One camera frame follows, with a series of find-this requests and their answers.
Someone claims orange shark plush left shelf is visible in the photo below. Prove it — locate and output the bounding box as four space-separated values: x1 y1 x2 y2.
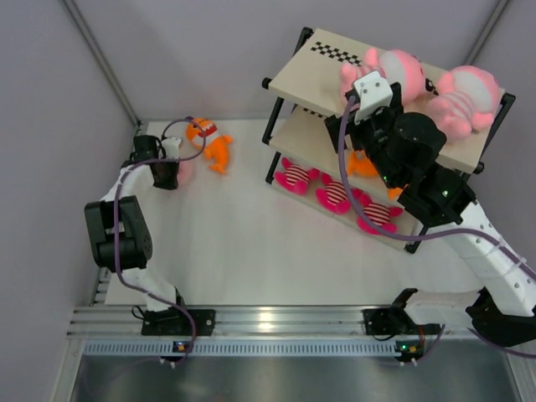
347 151 379 178

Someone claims white head glasses magenta plush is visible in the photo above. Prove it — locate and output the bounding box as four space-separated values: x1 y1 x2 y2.
274 157 320 195

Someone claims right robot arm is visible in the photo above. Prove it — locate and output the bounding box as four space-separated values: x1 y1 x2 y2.
326 74 535 348

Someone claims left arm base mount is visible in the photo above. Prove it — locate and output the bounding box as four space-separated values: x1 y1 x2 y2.
141 307 216 337

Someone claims light pink striped plush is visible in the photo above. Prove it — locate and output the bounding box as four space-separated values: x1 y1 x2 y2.
339 48 426 105

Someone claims magenta striped plush on shelf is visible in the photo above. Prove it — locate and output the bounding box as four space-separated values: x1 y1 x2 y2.
358 193 404 233

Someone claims light pink plush on shelf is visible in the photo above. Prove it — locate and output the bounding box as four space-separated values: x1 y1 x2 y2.
425 65 501 143

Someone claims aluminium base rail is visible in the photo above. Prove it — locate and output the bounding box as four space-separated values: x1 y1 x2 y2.
65 304 523 340

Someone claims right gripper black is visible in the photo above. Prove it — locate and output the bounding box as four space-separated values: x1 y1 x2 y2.
324 104 404 191

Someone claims slotted cable duct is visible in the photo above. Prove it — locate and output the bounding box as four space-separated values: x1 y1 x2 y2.
83 339 420 358

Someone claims three-tier beige shelf rack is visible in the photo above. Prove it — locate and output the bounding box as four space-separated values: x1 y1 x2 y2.
263 29 513 251

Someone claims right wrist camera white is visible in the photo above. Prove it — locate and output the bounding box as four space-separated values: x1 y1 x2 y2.
353 70 393 124

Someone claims orange shark plush right shelf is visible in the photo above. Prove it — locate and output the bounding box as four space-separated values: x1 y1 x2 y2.
387 188 404 201

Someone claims orange shark plush shelf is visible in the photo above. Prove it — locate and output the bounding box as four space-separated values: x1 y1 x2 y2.
347 151 379 178
387 188 404 201

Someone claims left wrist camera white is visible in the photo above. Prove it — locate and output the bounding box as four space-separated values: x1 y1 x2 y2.
162 137 183 160

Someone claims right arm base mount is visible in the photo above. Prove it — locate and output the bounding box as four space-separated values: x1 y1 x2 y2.
363 307 419 336

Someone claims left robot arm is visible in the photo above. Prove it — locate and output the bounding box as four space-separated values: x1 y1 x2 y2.
84 135 189 335

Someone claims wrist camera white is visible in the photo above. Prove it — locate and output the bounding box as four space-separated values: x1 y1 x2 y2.
162 137 183 160
353 70 393 124

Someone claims orange shark plush on table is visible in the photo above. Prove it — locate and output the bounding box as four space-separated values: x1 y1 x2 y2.
185 118 233 174

